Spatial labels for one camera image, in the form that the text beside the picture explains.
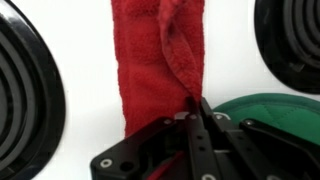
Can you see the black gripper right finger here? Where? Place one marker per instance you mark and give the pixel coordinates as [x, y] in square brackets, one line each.
[230, 150]

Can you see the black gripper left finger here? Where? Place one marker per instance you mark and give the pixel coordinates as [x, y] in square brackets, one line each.
[198, 150]

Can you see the red terry cloth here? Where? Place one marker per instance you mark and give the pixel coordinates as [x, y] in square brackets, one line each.
[143, 66]

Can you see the green quilted pot holder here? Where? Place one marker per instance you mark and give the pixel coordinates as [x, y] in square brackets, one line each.
[283, 113]

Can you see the small black coil burner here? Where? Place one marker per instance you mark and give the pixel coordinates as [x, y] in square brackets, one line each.
[293, 43]

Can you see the white electric stove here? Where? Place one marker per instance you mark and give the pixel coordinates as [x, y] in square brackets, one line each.
[86, 83]

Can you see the large black coil burner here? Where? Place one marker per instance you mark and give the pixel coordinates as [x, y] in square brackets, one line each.
[23, 100]

